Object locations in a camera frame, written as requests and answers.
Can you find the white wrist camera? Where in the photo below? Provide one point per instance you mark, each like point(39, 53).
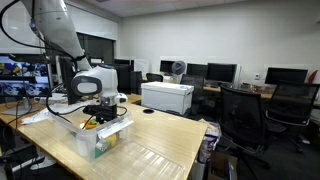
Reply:
point(120, 98)

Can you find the left computer monitor lit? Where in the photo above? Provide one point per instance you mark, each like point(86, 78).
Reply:
point(24, 76)

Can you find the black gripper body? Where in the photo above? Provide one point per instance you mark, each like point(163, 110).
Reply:
point(103, 112)

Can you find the black office chair right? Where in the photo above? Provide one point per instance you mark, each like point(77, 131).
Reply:
point(290, 105)

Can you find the black monitor on back desk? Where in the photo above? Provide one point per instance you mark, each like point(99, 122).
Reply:
point(221, 72)

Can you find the clear plastic bin lid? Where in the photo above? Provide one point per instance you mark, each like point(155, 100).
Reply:
point(132, 161)

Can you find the brown cardboard box on floor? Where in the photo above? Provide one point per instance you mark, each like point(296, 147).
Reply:
point(222, 167)

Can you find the black desk grommet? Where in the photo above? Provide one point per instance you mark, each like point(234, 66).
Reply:
point(148, 111)

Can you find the pile of colourful toy blocks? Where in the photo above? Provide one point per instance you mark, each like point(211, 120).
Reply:
point(103, 143)

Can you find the clear plastic bin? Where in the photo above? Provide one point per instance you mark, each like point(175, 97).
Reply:
point(83, 141)

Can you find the black monitor far right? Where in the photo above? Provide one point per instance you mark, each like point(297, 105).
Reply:
point(274, 75)

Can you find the black mesh office chair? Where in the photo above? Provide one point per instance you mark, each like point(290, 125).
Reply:
point(242, 122)

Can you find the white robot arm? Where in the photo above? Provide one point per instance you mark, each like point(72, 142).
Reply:
point(52, 19)

